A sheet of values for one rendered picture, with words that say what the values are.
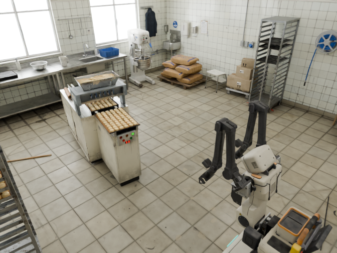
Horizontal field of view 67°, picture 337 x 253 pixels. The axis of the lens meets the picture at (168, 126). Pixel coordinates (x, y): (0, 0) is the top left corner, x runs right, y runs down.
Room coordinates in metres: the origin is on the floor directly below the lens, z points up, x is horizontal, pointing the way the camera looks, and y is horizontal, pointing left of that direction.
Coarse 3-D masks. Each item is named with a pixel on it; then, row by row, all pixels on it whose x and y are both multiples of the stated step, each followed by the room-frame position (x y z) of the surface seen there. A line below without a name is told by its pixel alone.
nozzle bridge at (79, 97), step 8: (72, 88) 3.34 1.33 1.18; (80, 88) 3.34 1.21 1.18; (96, 88) 3.33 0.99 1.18; (104, 88) 3.33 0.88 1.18; (112, 88) 3.37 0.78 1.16; (120, 88) 3.52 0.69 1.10; (72, 96) 3.29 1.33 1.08; (80, 96) 3.21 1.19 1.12; (88, 96) 3.26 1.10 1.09; (96, 96) 3.32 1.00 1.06; (112, 96) 3.39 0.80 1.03; (120, 96) 3.61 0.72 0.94; (80, 104) 3.11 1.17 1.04; (80, 112) 3.20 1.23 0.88
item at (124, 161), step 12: (96, 120) 3.13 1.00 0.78; (120, 132) 2.71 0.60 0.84; (108, 144) 2.80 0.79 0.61; (132, 144) 2.74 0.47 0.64; (108, 156) 2.87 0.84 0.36; (120, 156) 2.65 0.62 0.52; (132, 156) 2.74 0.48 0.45; (120, 168) 2.64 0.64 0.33; (132, 168) 2.73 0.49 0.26; (120, 180) 2.62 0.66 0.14; (132, 180) 2.75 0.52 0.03
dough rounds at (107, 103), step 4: (108, 100) 3.52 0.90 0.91; (112, 100) 3.50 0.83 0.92; (88, 104) 3.37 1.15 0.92; (92, 104) 3.38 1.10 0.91; (96, 104) 3.36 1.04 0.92; (100, 104) 3.37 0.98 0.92; (104, 104) 3.36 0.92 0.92; (108, 104) 3.38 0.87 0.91; (112, 104) 3.40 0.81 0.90; (116, 104) 3.40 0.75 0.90; (92, 108) 3.23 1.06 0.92; (96, 108) 3.24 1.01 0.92; (100, 108) 3.27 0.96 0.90
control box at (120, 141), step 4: (128, 132) 2.71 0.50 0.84; (132, 132) 2.72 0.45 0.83; (120, 136) 2.63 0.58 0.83; (124, 136) 2.66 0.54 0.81; (128, 136) 2.69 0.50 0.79; (132, 136) 2.72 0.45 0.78; (120, 140) 2.63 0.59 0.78; (128, 140) 2.69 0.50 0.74; (132, 140) 2.72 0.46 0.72; (120, 144) 2.63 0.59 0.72
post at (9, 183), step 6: (0, 156) 1.42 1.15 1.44; (0, 162) 1.41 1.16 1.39; (0, 168) 1.41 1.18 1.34; (6, 174) 1.41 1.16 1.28; (6, 180) 1.41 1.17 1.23; (12, 186) 1.42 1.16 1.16; (12, 192) 1.41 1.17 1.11; (18, 198) 1.42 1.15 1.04; (18, 204) 1.41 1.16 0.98; (24, 216) 1.42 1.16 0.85; (24, 222) 1.41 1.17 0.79; (30, 228) 1.42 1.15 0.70; (30, 234) 1.41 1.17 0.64; (36, 246) 1.41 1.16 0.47
